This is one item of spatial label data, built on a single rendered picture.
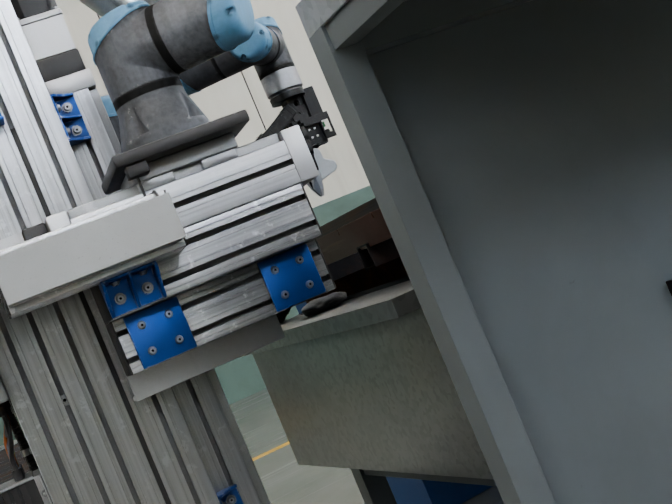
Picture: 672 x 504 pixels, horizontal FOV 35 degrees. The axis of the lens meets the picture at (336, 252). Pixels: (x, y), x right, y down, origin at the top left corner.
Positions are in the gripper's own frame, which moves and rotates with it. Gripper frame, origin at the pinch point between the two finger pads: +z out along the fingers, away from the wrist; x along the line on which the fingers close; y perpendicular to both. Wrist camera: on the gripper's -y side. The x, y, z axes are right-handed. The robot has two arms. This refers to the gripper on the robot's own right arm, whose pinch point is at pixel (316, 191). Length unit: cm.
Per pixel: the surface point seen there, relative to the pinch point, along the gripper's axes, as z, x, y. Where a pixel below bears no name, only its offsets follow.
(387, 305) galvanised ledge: 23, -44, -15
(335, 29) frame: -9, -88, -29
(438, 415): 48.1, -10.7, 0.6
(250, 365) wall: 68, 688, 179
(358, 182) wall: -45, 674, 336
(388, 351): 34.4, -0.8, 0.6
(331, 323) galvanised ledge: 23.8, -19.2, -15.4
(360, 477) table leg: 68, 68, 10
